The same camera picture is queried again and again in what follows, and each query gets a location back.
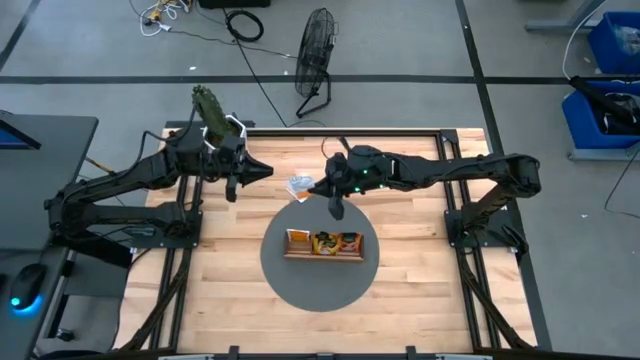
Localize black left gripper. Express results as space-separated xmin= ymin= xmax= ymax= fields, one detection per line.
xmin=200 ymin=135 xmax=275 ymax=190

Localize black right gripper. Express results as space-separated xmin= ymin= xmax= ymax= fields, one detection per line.
xmin=308 ymin=152 xmax=357 ymax=199

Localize yellow tea packet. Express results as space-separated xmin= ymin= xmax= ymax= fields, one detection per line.
xmin=310 ymin=230 xmax=341 ymax=257

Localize red tea packet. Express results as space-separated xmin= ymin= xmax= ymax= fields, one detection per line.
xmin=338 ymin=231 xmax=363 ymax=254

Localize wooden compartment tray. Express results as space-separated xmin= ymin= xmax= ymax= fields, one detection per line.
xmin=282 ymin=228 xmax=365 ymax=263

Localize green cactus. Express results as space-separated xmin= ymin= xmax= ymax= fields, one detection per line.
xmin=192 ymin=84 xmax=236 ymax=141

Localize round grey woven placemat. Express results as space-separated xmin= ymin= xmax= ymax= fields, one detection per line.
xmin=259 ymin=194 xmax=380 ymax=314

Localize black floor fan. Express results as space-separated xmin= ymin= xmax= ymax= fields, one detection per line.
xmin=293 ymin=7 xmax=338 ymax=120

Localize black cabinet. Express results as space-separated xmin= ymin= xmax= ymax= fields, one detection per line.
xmin=198 ymin=0 xmax=272 ymax=10

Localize black desk beam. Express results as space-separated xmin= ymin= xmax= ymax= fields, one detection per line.
xmin=52 ymin=227 xmax=134 ymax=270

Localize black desk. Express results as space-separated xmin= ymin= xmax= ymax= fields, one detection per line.
xmin=0 ymin=112 xmax=100 ymax=360

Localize monitor with blue screen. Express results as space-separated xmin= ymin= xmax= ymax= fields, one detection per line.
xmin=0 ymin=109 xmax=42 ymax=151

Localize black computer mouse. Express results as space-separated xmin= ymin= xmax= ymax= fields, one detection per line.
xmin=9 ymin=263 xmax=47 ymax=314

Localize blue storage bin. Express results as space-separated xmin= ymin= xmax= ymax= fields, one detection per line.
xmin=561 ymin=79 xmax=640 ymax=151
xmin=587 ymin=10 xmax=640 ymax=76

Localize grey dolly plate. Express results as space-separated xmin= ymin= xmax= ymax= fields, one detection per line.
xmin=567 ymin=142 xmax=640 ymax=162

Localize grey metal table leg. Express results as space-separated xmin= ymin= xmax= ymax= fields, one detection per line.
xmin=524 ymin=0 xmax=604 ymax=35

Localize black pole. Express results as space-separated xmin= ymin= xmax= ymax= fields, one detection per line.
xmin=569 ymin=74 xmax=640 ymax=136

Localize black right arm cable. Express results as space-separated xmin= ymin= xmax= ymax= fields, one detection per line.
xmin=321 ymin=134 xmax=354 ymax=161

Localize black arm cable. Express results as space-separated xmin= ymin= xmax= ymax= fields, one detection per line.
xmin=321 ymin=134 xmax=354 ymax=161
xmin=138 ymin=102 xmax=199 ymax=151

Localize black aluminium table frame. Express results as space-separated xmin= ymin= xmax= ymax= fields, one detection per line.
xmin=112 ymin=119 xmax=554 ymax=360

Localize long black floor cable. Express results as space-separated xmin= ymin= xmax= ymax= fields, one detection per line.
xmin=233 ymin=38 xmax=290 ymax=128

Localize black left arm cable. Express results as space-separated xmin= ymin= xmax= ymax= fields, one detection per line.
xmin=138 ymin=102 xmax=199 ymax=151

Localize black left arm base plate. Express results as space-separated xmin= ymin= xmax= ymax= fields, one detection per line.
xmin=130 ymin=209 xmax=204 ymax=250

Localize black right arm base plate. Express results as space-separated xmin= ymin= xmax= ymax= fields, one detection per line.
xmin=444 ymin=208 xmax=519 ymax=250

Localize coiled black cable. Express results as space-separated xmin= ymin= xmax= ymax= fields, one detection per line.
xmin=224 ymin=8 xmax=265 ymax=44

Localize yellow cable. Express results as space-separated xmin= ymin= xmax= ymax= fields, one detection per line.
xmin=83 ymin=156 xmax=114 ymax=175

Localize white and yellow cords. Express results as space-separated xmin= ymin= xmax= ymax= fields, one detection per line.
xmin=138 ymin=0 xmax=192 ymax=38

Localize thin black floor cable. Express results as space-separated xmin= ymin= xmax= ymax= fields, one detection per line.
xmin=603 ymin=144 xmax=640 ymax=221

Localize white floor cable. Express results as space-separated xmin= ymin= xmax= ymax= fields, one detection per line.
xmin=561 ymin=0 xmax=609 ymax=81

